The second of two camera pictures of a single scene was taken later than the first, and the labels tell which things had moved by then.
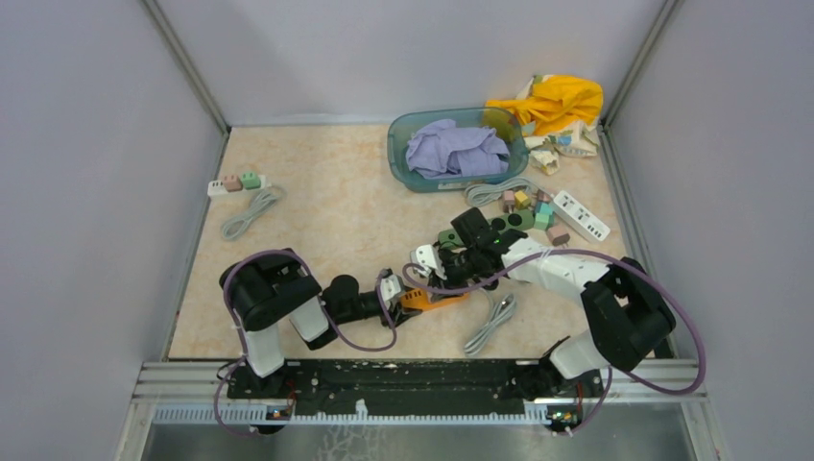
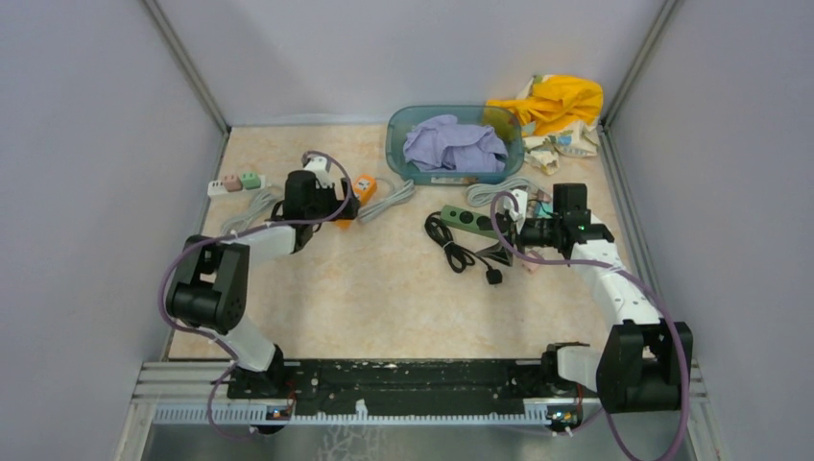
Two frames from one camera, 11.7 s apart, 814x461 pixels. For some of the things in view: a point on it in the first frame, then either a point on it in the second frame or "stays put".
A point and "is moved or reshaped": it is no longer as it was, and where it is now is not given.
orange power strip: [418, 300] -> [365, 187]
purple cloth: [446, 149] stays put
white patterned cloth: [582, 140] stays put
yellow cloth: [556, 102] stays put
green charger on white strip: [251, 181] stays put
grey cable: [501, 310] -> [368, 212]
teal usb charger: [543, 208] stays put
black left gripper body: [369, 307] -> [326, 203]
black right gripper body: [461, 267] -> [538, 231]
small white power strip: [217, 188] stays put
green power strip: [518, 220] is moved or reshaped
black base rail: [414, 384] stays put
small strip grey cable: [234, 227] stays put
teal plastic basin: [447, 151] stays put
